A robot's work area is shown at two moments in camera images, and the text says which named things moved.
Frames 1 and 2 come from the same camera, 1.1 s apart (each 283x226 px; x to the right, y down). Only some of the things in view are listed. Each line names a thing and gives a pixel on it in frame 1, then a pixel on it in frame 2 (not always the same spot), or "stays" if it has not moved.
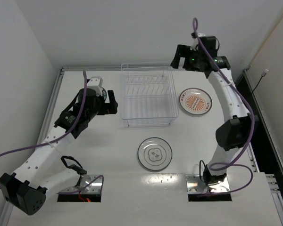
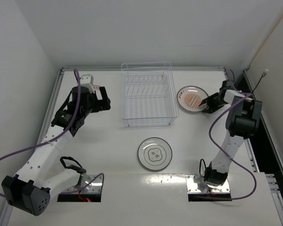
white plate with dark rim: (154, 154) stays
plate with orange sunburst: (195, 100) stays
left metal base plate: (85, 180) stays
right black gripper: (183, 53) -> (212, 103)
